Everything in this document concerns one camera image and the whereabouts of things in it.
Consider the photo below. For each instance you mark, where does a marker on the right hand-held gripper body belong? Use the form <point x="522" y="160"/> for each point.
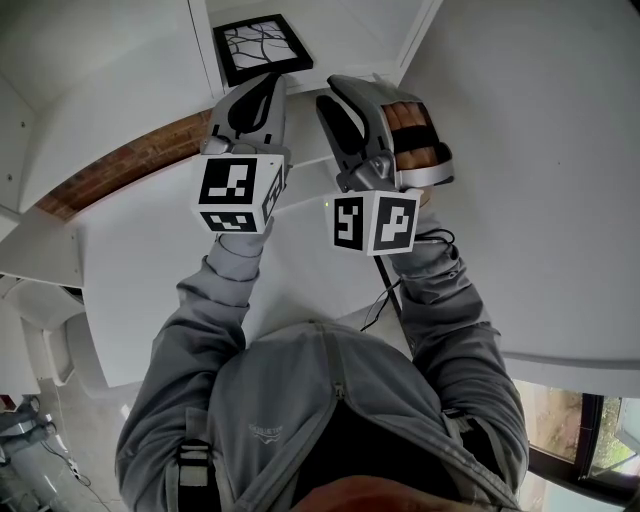
<point x="395" y="225"/>

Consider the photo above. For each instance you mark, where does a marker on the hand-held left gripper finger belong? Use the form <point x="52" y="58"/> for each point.
<point x="222" y="115"/>
<point x="279" y="115"/>

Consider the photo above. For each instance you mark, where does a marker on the person's right forearm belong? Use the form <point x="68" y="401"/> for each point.
<point x="435" y="290"/>

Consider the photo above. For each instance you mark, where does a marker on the person's face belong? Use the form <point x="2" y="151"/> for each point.
<point x="385" y="497"/>

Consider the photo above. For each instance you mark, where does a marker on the person's black shirt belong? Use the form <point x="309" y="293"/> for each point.
<point x="370" y="440"/>

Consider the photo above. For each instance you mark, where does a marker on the white power strip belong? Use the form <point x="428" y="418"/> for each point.
<point x="74" y="469"/>

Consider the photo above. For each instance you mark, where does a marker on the person's left forearm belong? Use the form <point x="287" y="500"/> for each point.
<point x="225" y="290"/>

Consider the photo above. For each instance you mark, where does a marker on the person's grey zip jacket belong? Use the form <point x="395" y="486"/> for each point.
<point x="280" y="390"/>

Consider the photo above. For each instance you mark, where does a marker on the white desk with shelves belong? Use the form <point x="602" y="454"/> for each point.
<point x="150" y="280"/>

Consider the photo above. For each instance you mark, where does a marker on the black framed picture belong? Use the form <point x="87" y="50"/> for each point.
<point x="255" y="47"/>

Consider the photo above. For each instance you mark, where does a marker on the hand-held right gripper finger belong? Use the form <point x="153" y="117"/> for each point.
<point x="367" y="115"/>
<point x="340" y="130"/>

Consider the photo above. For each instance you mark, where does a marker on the person's right hand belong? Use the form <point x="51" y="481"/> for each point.
<point x="405" y="115"/>

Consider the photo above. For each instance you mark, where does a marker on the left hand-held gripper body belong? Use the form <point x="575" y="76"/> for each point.
<point x="227" y="182"/>

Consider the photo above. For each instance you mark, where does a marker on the grey office chair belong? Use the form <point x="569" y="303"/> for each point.
<point x="40" y="310"/>

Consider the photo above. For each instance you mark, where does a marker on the black framed window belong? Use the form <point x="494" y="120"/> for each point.
<point x="555" y="425"/>

